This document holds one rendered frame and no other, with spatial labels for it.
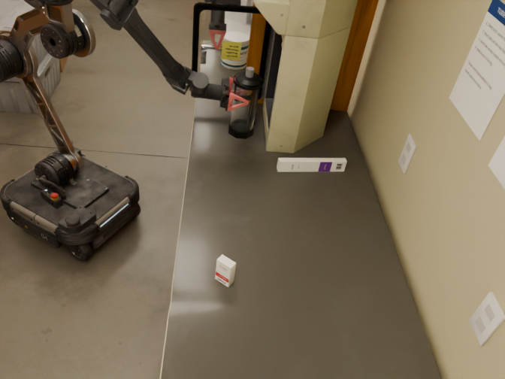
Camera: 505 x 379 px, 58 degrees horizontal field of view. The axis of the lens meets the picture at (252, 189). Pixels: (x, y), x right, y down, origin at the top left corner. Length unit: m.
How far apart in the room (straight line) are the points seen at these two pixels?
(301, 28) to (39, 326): 1.77
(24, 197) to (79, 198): 0.29
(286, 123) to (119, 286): 1.28
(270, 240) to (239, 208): 0.17
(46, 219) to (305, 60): 1.57
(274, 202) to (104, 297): 1.20
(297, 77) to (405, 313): 0.85
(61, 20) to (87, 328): 1.38
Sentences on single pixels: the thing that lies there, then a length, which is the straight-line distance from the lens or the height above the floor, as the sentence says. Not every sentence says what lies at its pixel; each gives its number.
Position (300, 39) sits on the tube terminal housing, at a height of 1.40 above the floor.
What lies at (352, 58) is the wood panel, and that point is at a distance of 2.08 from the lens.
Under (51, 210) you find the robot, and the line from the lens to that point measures 2.61.
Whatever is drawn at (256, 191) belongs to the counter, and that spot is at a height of 0.94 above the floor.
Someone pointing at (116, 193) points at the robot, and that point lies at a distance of 2.66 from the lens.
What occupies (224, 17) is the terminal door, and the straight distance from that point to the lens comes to 1.87.
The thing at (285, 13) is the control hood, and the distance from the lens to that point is 1.57.
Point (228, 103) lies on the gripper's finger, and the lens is 1.65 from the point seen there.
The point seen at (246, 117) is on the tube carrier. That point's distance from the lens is 1.71.
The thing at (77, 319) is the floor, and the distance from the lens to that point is 2.43.
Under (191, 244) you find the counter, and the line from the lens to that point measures 1.42.
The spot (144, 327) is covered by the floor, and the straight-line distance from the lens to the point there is 2.36.
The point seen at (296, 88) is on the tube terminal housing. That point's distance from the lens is 1.68.
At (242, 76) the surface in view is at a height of 1.24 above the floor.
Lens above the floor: 1.99
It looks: 40 degrees down
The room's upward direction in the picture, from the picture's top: 9 degrees clockwise
